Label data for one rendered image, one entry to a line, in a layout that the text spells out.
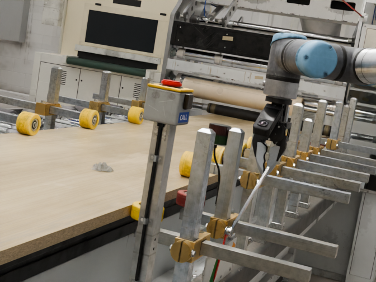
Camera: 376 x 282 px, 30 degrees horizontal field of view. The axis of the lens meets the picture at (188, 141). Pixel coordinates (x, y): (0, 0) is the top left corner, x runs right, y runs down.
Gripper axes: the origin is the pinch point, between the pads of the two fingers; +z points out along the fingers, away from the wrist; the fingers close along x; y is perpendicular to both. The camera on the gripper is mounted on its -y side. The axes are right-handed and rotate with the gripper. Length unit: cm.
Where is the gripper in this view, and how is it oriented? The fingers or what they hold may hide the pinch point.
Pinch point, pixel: (264, 172)
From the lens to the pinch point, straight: 188.1
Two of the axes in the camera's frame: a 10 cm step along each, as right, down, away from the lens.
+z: -1.6, 9.8, 1.3
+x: -9.2, -1.9, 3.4
